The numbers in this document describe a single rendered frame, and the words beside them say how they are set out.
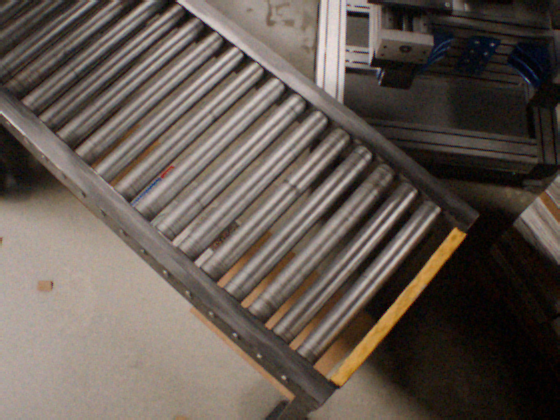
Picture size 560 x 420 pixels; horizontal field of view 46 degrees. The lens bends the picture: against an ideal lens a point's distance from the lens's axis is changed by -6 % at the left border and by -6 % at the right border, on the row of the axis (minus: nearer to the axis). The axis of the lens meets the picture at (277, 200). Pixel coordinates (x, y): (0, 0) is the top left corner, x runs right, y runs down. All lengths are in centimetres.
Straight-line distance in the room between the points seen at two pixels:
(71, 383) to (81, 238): 48
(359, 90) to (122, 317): 107
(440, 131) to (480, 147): 14
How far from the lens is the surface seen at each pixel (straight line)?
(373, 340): 139
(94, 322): 225
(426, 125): 231
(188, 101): 159
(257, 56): 166
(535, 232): 196
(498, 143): 236
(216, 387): 218
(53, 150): 157
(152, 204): 148
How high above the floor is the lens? 216
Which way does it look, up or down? 67 degrees down
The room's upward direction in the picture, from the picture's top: 10 degrees clockwise
